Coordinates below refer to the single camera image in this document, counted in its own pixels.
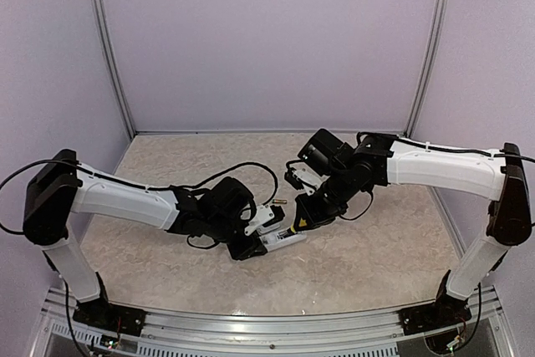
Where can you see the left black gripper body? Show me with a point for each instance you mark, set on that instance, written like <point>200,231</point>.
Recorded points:
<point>223,232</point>

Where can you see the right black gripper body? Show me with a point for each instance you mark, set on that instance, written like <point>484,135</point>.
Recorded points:
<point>330,204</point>

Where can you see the yellow handled screwdriver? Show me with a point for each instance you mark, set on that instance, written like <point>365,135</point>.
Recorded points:
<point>299,226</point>

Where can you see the white remote control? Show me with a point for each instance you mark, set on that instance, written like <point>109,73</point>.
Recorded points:
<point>275,240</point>

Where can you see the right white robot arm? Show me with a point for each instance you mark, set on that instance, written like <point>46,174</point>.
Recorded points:
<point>381,159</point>

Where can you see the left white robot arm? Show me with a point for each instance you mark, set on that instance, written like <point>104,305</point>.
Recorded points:
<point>64,185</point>

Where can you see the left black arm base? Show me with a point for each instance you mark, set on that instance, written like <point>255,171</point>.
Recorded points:
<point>100,313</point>

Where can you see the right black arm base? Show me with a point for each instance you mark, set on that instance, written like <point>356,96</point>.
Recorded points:
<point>440,313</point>

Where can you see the front aluminium rail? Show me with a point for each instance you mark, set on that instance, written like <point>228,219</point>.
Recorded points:
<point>376,332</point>

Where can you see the right aluminium corner post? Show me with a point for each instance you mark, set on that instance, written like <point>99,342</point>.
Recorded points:
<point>431,50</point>

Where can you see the aluminium corner post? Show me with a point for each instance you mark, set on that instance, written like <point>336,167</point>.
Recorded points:
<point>431,50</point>
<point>112,67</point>

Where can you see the left aluminium corner post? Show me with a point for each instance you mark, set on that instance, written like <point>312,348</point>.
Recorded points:
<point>112,67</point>

